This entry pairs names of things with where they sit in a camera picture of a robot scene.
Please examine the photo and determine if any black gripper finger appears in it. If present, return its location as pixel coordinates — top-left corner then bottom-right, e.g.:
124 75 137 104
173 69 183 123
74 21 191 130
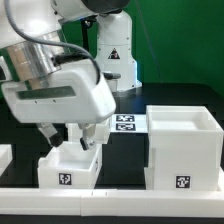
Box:
37 123 63 147
79 123 96 150

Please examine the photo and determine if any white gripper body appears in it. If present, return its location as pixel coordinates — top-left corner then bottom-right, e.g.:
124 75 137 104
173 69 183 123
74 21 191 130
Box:
2 59 116 124

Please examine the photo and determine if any large white drawer box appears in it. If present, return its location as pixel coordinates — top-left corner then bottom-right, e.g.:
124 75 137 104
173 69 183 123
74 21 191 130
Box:
144 105 224 191

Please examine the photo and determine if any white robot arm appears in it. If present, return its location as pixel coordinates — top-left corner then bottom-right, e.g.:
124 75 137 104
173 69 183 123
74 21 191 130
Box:
0 0 139 146

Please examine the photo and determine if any small white drawer with knob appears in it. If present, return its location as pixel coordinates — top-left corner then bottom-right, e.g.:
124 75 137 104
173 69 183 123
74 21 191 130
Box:
66 119 110 144

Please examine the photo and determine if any paper sheet with fiducial markers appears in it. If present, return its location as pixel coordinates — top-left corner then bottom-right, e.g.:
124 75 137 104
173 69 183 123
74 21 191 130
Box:
111 114 147 133

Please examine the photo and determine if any white front fence bar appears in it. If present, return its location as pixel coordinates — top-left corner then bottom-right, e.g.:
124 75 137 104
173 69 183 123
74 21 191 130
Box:
0 188 224 218

